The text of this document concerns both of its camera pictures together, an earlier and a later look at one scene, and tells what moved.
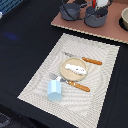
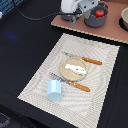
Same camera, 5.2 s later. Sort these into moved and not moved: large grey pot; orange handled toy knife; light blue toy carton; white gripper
Moved: white gripper
Not moved: orange handled toy knife; light blue toy carton; large grey pot
